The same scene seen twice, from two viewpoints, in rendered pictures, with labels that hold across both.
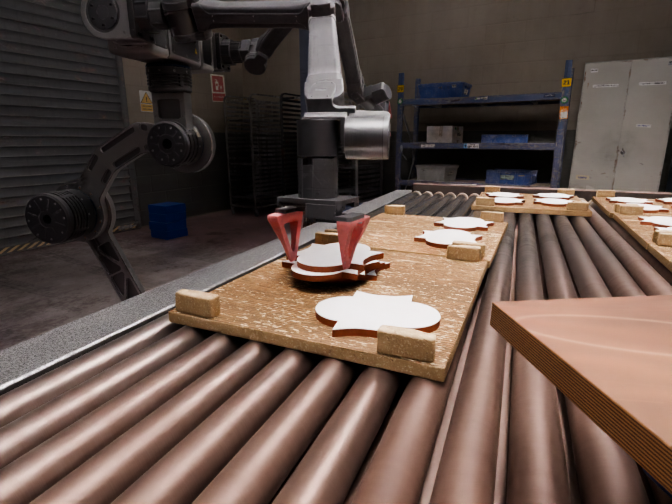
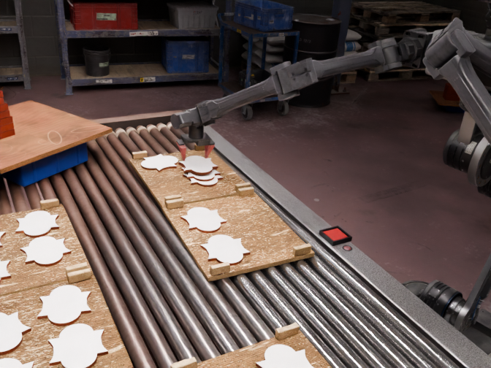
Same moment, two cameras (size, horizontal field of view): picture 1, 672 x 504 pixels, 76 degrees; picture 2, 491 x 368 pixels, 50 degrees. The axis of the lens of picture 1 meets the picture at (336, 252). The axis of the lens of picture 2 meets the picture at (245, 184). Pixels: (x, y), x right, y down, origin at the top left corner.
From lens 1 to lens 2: 2.44 m
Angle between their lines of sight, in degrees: 114
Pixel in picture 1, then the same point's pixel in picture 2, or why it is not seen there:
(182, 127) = (455, 138)
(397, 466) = (123, 150)
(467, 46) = not seen: outside the picture
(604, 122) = not seen: outside the picture
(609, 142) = not seen: outside the picture
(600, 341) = (94, 126)
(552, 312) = (102, 128)
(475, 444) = (114, 155)
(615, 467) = (91, 161)
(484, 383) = (121, 165)
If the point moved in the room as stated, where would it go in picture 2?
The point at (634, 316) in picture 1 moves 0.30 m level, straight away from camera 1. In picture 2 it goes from (90, 131) to (90, 163)
